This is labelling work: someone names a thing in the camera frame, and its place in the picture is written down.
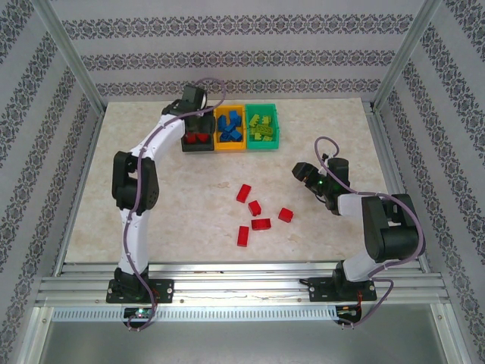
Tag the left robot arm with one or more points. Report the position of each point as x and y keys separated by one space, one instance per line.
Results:
x=134 y=242

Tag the yellow plastic bin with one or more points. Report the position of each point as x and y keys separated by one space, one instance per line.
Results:
x=229 y=146

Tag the black plastic bin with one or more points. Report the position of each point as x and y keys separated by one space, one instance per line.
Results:
x=197 y=148

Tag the red lego brick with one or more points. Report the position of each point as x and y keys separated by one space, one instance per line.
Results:
x=255 y=207
x=204 y=137
x=243 y=236
x=261 y=223
x=243 y=193
x=285 y=214
x=191 y=138

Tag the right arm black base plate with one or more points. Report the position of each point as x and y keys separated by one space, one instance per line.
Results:
x=320 y=290

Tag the aluminium frame rail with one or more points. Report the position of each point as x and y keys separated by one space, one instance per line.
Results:
x=79 y=189
x=447 y=333
x=384 y=144
x=36 y=333

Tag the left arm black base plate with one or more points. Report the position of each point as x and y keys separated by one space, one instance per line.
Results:
x=164 y=290

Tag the aluminium frame post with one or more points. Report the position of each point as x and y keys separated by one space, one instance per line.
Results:
x=402 y=57
x=72 y=57

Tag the small circuit board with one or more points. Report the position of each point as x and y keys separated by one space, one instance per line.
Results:
x=348 y=311
x=140 y=313

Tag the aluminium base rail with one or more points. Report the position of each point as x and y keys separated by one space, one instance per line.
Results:
x=242 y=288

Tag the green plastic bin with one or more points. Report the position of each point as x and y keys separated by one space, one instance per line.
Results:
x=263 y=145

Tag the lime green lego brick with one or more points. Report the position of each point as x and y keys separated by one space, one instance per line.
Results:
x=257 y=119
x=253 y=132
x=268 y=139
x=268 y=120
x=264 y=131

